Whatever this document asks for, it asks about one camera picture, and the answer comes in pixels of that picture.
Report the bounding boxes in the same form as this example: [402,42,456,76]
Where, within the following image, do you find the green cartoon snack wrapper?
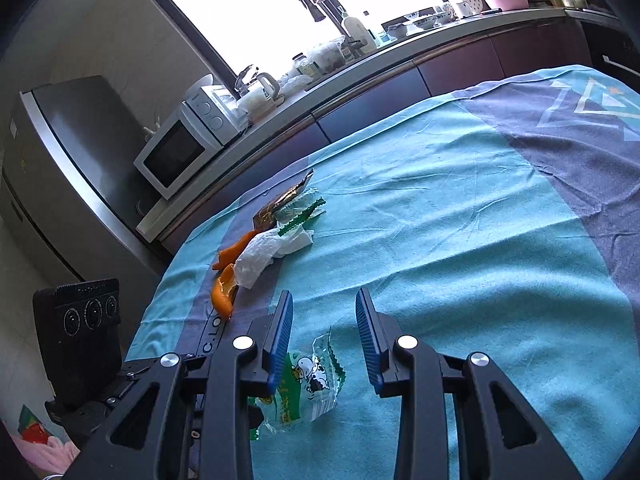
[248,332,346,441]

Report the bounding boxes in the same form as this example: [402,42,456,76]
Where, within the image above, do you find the small white tissue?
[234,226,314,289]

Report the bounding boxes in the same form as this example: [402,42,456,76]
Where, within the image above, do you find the small orange peel piece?
[212,230,258,271]

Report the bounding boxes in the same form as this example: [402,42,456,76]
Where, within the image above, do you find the brown foil snack wrapper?
[253,169,314,232]

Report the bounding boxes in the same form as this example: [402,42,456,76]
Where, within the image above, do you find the curved orange peel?
[210,263,238,321]

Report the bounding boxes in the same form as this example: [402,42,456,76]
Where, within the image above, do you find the clear green snack wrapper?
[274,188,326,236]

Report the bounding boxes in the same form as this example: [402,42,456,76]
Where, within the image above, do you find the kitchen counter with cabinets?
[137,9,639,252]

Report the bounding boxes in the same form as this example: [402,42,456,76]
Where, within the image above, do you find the kitchen faucet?
[298,0,363,58]

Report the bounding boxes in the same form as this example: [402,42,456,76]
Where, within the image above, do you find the grey double door refrigerator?
[1,76,166,299]

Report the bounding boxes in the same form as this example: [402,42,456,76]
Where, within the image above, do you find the teal grey tablecloth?
[128,65,639,479]

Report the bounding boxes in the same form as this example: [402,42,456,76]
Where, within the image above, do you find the white microwave oven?
[134,75,248,200]

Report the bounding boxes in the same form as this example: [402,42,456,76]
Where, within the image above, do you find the glass electric kettle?
[234,64,285,124]

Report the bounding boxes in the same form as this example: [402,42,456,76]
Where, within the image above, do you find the white dish soap bottle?
[342,11,378,54]

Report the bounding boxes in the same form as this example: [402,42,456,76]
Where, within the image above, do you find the pink basin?
[485,0,529,12]

